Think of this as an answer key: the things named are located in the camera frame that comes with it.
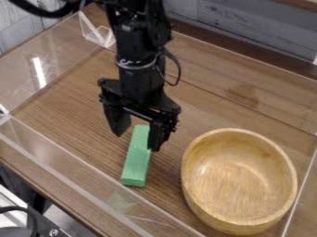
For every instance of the green rectangular block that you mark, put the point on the green rectangular block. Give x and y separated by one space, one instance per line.
137 158

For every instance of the brown wooden bowl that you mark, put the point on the brown wooden bowl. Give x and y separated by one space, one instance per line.
239 181

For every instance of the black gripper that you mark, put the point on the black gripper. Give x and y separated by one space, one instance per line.
137 94

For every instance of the clear acrylic corner bracket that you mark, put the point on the clear acrylic corner bracket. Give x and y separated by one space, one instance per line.
100 35

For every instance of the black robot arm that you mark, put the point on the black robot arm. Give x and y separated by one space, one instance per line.
143 30

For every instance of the black clamp with cable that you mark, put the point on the black clamp with cable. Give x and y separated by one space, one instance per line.
22 222

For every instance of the clear acrylic tray wall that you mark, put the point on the clear acrylic tray wall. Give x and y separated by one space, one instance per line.
112 210

